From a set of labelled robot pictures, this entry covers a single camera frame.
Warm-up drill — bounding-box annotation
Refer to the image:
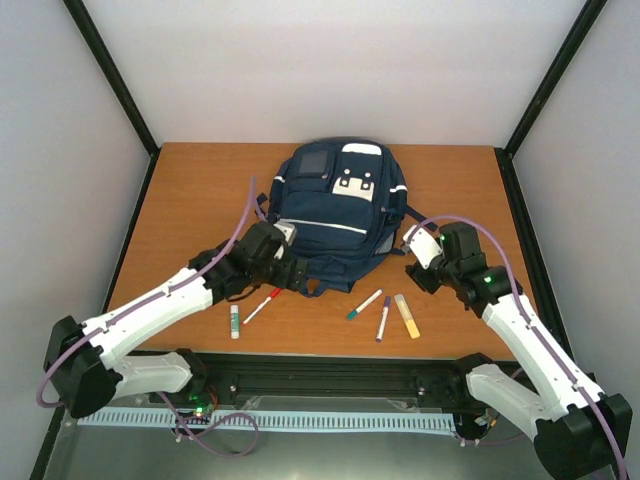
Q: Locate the navy blue student backpack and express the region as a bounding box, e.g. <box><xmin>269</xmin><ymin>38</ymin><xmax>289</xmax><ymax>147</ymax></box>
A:
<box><xmin>257</xmin><ymin>137</ymin><xmax>425</xmax><ymax>298</ymax></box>

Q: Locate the purple marker pen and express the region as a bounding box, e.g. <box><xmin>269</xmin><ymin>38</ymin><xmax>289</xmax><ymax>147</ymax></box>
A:
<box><xmin>375</xmin><ymin>296</ymin><xmax>391</xmax><ymax>343</ymax></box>

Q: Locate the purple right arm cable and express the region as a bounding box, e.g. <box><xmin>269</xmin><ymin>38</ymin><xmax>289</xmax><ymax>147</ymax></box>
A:
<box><xmin>419</xmin><ymin>215</ymin><xmax>629</xmax><ymax>480</ymax></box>

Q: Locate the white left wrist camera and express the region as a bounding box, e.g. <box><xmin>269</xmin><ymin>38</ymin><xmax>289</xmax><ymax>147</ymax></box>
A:
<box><xmin>274</xmin><ymin>220</ymin><xmax>297</xmax><ymax>246</ymax></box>

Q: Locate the red marker pen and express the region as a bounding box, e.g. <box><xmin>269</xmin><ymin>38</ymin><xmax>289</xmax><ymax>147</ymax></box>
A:
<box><xmin>242</xmin><ymin>288</ymin><xmax>282</xmax><ymax>325</ymax></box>

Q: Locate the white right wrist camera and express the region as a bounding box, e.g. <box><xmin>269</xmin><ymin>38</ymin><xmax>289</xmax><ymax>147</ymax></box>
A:
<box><xmin>402</xmin><ymin>225</ymin><xmax>443</xmax><ymax>269</ymax></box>

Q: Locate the black corner frame post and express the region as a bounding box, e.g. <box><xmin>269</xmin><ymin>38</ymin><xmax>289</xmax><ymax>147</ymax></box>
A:
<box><xmin>61</xmin><ymin>0</ymin><xmax>161</xmax><ymax>156</ymax></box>
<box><xmin>504</xmin><ymin>0</ymin><xmax>608</xmax><ymax>160</ymax></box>

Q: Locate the black left corner frame post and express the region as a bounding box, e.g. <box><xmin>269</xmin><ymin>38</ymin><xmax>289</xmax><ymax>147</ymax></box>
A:
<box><xmin>61</xmin><ymin>0</ymin><xmax>161</xmax><ymax>156</ymax></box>

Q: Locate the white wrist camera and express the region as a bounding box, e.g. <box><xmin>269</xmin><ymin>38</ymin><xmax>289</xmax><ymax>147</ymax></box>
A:
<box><xmin>402</xmin><ymin>225</ymin><xmax>443</xmax><ymax>269</ymax></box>
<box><xmin>274</xmin><ymin>220</ymin><xmax>297</xmax><ymax>246</ymax></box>

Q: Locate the yellow highlighter pen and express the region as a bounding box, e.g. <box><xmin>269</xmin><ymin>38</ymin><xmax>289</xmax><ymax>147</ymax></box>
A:
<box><xmin>394</xmin><ymin>294</ymin><xmax>420</xmax><ymax>339</ymax></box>

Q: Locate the black right corner frame post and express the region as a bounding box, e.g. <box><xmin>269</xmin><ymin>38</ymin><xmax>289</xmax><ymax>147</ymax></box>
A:
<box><xmin>504</xmin><ymin>0</ymin><xmax>608</xmax><ymax>160</ymax></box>

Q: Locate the green capped marker pen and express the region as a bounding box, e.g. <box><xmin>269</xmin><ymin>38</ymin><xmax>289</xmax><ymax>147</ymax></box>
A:
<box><xmin>346</xmin><ymin>289</ymin><xmax>383</xmax><ymax>320</ymax></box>

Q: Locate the white glue stick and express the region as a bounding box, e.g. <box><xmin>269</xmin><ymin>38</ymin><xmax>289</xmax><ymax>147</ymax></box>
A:
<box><xmin>230</xmin><ymin>304</ymin><xmax>240</xmax><ymax>340</ymax></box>

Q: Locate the light blue slotted cable duct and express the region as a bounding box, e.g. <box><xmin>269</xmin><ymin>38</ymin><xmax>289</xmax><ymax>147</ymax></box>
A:
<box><xmin>77</xmin><ymin>407</ymin><xmax>455</xmax><ymax>436</ymax></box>

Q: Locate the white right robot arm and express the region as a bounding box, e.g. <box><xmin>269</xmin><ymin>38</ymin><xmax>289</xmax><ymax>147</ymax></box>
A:
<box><xmin>403</xmin><ymin>217</ymin><xmax>633</xmax><ymax>479</ymax></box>

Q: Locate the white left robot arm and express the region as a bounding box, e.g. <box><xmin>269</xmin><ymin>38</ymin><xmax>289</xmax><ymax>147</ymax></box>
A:
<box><xmin>44</xmin><ymin>221</ymin><xmax>307</xmax><ymax>419</ymax></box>

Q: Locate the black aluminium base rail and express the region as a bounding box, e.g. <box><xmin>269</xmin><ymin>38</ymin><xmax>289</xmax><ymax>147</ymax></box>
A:
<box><xmin>59</xmin><ymin>349</ymin><xmax>601</xmax><ymax>411</ymax></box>

